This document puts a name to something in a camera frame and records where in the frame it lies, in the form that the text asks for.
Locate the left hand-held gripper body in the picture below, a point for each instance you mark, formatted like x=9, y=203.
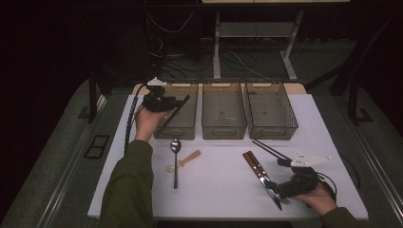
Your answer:
x=157, y=101

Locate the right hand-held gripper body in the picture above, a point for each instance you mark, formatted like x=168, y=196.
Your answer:
x=301, y=183

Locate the black chopstick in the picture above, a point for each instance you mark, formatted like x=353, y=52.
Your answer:
x=169, y=121
x=185, y=100

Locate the dark brown chopstick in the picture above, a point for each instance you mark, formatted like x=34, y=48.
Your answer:
x=269, y=147
x=269, y=151

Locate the smoky transparent plastic bin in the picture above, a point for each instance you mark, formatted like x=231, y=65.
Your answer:
x=223, y=110
x=269, y=110
x=187, y=126

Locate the metal spoon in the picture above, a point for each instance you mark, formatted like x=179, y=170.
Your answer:
x=176, y=145

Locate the wooden spoon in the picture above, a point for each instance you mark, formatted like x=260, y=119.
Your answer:
x=190, y=156

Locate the person's right hand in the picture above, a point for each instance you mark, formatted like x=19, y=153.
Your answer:
x=320, y=199

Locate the person's left hand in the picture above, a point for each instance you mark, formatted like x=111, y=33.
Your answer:
x=145, y=125

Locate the black metal stand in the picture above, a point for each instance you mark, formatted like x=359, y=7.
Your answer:
x=351, y=101

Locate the white metal desk frame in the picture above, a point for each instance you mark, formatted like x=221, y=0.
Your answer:
x=216, y=47

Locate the metal floor rail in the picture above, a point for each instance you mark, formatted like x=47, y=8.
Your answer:
x=377, y=167
x=63, y=177

